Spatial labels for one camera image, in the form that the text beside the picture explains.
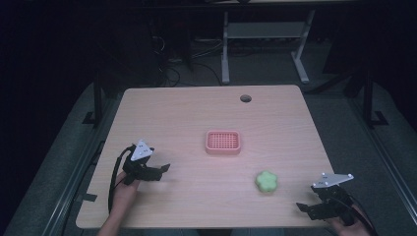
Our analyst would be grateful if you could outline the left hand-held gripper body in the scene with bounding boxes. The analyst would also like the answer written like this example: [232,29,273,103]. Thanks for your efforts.
[122,139,155,185]

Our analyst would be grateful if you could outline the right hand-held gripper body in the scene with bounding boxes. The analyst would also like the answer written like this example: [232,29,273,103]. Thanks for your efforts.
[310,172,359,228]

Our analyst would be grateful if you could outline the green flower-shaped soap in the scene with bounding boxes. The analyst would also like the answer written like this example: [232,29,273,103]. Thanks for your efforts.
[255,169,279,194]

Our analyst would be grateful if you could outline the pink soap dish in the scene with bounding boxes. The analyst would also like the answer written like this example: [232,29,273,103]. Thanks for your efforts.
[205,130,242,156]

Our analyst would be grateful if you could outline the person's left hand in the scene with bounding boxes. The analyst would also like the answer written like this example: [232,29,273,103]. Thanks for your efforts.
[112,171,142,207]

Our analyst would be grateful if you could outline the person's right hand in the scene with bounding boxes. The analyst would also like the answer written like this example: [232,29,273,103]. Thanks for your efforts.
[328,205,376,236]

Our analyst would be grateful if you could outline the black metal stand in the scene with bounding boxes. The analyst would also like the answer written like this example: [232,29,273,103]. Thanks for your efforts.
[82,69,104,128]
[361,69,389,130]

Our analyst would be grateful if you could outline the black tape strip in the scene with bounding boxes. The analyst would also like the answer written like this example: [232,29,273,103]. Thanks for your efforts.
[76,193,98,203]

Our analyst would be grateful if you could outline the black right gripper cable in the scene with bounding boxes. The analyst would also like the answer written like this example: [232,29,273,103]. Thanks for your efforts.
[338,195,379,236]

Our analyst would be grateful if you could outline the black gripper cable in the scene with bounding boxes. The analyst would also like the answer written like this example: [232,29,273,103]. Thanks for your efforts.
[338,195,379,236]
[107,145,138,214]

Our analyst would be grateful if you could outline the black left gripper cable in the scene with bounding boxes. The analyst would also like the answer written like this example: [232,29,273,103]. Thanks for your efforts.
[107,145,138,214]

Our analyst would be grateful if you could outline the grey metal rail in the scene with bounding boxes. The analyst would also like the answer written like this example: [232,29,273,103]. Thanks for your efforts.
[40,94,114,236]
[347,96,417,219]

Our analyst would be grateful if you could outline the black floor cables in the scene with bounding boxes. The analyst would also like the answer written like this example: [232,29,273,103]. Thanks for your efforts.
[149,32,225,88]

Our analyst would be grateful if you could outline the white metal desk frame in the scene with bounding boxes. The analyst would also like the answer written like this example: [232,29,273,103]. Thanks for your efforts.
[220,9,317,86]

